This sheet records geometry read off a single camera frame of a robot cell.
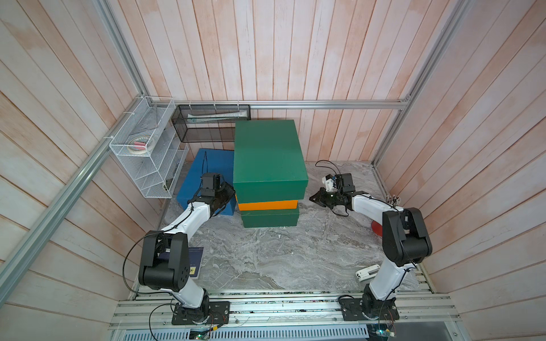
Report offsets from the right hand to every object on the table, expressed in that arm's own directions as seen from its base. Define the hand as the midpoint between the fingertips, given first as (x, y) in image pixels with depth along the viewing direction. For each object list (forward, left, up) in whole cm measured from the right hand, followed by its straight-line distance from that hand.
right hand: (309, 196), depth 96 cm
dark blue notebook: (-27, +49, -7) cm, 56 cm away
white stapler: (-31, -20, -6) cm, 38 cm away
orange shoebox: (-9, +19, +7) cm, 22 cm away
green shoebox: (-12, +18, +1) cm, 22 cm away
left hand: (-1, +33, +5) cm, 34 cm away
